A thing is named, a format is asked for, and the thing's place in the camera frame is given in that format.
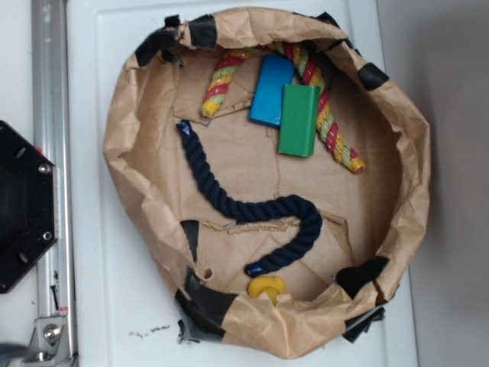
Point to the yellow rubber duck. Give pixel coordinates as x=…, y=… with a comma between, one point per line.
x=272, y=286

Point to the brown paper bin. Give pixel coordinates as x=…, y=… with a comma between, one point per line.
x=368, y=178

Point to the green wooden block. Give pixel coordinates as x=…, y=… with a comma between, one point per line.
x=298, y=120

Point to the blue wooden block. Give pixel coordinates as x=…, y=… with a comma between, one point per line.
x=266, y=107

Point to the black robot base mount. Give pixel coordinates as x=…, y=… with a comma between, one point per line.
x=27, y=207

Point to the aluminium extrusion rail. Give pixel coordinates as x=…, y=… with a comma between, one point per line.
x=55, y=271

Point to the metal corner bracket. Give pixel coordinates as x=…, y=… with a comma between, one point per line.
x=50, y=343

